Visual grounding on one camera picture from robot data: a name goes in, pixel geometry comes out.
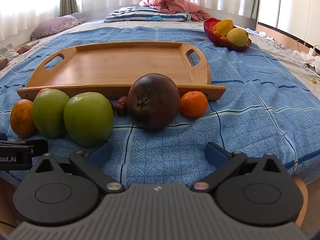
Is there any yellow starfruit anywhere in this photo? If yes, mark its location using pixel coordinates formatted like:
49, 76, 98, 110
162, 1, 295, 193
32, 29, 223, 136
212, 19, 234, 37

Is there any small tangerine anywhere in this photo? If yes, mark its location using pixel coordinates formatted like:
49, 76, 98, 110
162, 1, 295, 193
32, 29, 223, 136
180, 91, 209, 118

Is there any pink quilt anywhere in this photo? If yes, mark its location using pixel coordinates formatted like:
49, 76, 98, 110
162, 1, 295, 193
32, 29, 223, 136
139, 0, 213, 22

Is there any white clothes pile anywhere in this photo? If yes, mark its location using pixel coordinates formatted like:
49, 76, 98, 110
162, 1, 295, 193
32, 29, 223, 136
292, 50, 320, 75

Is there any blue checked blanket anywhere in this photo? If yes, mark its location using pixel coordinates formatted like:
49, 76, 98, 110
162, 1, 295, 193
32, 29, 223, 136
0, 26, 320, 183

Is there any small white cloth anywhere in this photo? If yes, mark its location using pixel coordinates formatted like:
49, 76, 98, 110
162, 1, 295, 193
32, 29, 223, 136
257, 31, 276, 41

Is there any red glass bowl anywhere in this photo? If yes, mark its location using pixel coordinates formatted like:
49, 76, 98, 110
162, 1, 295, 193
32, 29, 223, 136
203, 17, 252, 53

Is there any purple pillow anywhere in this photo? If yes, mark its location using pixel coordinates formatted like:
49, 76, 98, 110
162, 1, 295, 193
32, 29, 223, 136
30, 14, 90, 41

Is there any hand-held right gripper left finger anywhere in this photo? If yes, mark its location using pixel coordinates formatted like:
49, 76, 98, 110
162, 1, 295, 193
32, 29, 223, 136
29, 141, 125, 194

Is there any dark brown persimmon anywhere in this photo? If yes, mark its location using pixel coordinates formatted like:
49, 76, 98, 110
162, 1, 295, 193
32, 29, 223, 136
126, 73, 181, 130

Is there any wooden tray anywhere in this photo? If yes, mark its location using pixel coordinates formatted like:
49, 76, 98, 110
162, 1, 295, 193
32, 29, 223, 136
16, 41, 227, 102

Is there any white garment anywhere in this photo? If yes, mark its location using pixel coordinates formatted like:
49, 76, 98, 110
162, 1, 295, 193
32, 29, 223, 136
0, 44, 20, 61

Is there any green apple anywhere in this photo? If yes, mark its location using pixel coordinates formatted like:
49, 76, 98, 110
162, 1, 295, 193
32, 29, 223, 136
63, 92, 115, 147
32, 89, 71, 138

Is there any yellow mango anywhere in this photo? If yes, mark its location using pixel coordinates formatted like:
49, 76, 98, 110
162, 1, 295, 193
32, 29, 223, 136
226, 27, 250, 47

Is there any white cable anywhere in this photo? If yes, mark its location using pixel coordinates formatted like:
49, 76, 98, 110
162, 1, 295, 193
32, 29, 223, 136
296, 39, 316, 53

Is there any grey patterned bed sheet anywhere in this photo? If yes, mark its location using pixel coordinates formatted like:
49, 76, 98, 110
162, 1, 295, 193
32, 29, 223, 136
0, 17, 320, 98

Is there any white wardrobe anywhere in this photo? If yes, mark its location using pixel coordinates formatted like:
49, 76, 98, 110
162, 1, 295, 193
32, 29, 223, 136
257, 0, 320, 48

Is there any pink folded cloth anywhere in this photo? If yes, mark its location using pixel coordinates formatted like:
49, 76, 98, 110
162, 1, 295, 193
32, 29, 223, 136
14, 41, 40, 55

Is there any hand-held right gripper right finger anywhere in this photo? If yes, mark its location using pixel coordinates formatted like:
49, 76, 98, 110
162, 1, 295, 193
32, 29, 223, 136
191, 142, 288, 193

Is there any blue striped pillow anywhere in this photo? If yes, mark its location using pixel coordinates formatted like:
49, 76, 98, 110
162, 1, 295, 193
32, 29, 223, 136
104, 6, 192, 23

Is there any orange passion fruit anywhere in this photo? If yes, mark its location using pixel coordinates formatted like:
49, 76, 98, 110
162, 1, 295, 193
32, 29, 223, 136
10, 99, 37, 138

